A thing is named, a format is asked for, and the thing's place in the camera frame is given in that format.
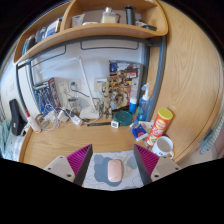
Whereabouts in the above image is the grey white patterned mouse pad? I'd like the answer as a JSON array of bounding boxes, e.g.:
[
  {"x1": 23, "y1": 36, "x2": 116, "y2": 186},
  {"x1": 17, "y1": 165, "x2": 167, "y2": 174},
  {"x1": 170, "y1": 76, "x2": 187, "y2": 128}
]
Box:
[{"x1": 82, "y1": 149, "x2": 145, "y2": 191}]

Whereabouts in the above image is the bed with pale bedding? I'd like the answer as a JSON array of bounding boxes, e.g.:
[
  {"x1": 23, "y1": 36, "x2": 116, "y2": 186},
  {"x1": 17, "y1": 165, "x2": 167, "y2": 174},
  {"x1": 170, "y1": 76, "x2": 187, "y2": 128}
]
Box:
[{"x1": 0, "y1": 119, "x2": 26, "y2": 163}]

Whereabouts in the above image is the white wall socket panel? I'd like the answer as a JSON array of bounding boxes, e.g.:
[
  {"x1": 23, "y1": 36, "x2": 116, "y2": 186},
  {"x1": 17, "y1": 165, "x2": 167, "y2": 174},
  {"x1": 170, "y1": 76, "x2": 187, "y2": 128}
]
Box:
[{"x1": 57, "y1": 79, "x2": 81, "y2": 98}]

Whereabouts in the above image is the black bag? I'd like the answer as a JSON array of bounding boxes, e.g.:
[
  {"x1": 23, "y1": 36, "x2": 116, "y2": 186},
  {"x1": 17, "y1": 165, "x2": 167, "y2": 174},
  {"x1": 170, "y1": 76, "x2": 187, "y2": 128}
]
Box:
[{"x1": 8, "y1": 98, "x2": 27, "y2": 137}]

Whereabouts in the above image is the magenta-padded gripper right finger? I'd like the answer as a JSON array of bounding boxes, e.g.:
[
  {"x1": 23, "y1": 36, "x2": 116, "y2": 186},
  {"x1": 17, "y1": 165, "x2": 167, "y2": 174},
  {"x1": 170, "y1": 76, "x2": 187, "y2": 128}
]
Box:
[{"x1": 133, "y1": 143, "x2": 183, "y2": 186}]

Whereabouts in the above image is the pale green packet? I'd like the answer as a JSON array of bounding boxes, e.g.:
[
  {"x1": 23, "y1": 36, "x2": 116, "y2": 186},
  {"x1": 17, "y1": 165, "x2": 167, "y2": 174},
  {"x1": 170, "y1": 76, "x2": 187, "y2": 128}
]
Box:
[{"x1": 141, "y1": 120, "x2": 156, "y2": 133}]

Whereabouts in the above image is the teal round tin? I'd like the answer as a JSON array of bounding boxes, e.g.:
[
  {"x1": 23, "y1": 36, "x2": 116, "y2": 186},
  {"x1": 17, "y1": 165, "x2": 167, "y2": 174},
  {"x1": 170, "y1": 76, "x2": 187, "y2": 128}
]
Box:
[{"x1": 113, "y1": 110, "x2": 134, "y2": 127}]

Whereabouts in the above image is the blue robot model kit box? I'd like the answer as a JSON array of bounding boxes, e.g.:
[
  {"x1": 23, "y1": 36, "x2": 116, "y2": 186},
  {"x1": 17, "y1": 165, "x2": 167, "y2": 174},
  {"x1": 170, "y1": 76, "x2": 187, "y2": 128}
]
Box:
[{"x1": 32, "y1": 77, "x2": 62, "y2": 116}]

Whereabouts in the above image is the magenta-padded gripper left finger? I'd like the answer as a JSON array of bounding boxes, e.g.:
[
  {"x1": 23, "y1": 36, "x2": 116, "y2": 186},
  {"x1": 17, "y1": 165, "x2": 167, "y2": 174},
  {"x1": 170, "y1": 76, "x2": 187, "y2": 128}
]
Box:
[{"x1": 43, "y1": 143, "x2": 94, "y2": 187}]

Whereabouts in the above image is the colourful figure box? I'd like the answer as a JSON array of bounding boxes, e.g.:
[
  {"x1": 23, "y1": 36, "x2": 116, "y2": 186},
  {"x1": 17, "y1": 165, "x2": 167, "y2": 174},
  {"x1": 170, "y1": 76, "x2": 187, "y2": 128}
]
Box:
[{"x1": 108, "y1": 59, "x2": 143, "y2": 111}]

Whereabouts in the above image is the white charger block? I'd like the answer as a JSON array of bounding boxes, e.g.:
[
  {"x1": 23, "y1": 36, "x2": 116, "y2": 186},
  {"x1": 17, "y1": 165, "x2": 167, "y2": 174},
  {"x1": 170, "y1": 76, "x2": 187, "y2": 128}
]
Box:
[{"x1": 57, "y1": 109, "x2": 69, "y2": 124}]

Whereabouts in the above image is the tangle of white cables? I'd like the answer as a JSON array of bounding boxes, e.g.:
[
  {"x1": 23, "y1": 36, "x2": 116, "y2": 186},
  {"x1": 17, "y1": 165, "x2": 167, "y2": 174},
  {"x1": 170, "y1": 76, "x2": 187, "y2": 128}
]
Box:
[{"x1": 34, "y1": 96, "x2": 101, "y2": 133}]

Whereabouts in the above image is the red chips can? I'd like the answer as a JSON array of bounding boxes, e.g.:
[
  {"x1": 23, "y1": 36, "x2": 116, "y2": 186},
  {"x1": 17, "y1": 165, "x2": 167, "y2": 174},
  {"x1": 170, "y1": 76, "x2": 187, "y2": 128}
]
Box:
[{"x1": 145, "y1": 107, "x2": 174, "y2": 148}]

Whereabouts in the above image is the pink computer mouse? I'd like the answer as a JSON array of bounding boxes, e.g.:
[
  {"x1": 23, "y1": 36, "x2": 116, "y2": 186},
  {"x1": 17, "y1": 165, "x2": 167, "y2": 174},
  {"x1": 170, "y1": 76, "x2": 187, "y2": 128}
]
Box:
[{"x1": 106, "y1": 158, "x2": 125, "y2": 183}]

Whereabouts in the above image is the white blue-capped tube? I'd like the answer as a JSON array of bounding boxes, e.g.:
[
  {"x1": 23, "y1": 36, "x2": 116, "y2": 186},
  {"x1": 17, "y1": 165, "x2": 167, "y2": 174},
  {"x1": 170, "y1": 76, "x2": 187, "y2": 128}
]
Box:
[{"x1": 128, "y1": 97, "x2": 138, "y2": 115}]

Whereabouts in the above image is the blue tissue pack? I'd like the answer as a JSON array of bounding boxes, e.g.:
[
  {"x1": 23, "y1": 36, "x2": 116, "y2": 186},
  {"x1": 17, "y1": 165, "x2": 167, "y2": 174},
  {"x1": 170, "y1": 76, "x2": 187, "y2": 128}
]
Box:
[{"x1": 129, "y1": 121, "x2": 149, "y2": 142}]

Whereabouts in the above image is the white desk lamp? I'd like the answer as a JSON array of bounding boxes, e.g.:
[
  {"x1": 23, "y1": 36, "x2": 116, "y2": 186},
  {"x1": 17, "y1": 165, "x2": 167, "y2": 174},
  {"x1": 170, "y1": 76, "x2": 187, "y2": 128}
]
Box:
[{"x1": 33, "y1": 55, "x2": 101, "y2": 120}]

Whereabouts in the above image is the wooden shelf unit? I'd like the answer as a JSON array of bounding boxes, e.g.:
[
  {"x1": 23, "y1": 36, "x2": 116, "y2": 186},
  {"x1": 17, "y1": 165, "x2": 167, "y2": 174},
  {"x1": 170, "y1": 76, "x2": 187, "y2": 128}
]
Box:
[{"x1": 13, "y1": 0, "x2": 169, "y2": 64}]

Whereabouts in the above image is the white mug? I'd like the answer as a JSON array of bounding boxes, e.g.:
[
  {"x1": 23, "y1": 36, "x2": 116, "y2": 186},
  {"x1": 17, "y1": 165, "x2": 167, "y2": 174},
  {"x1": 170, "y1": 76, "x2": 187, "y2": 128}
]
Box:
[{"x1": 151, "y1": 135, "x2": 175, "y2": 160}]

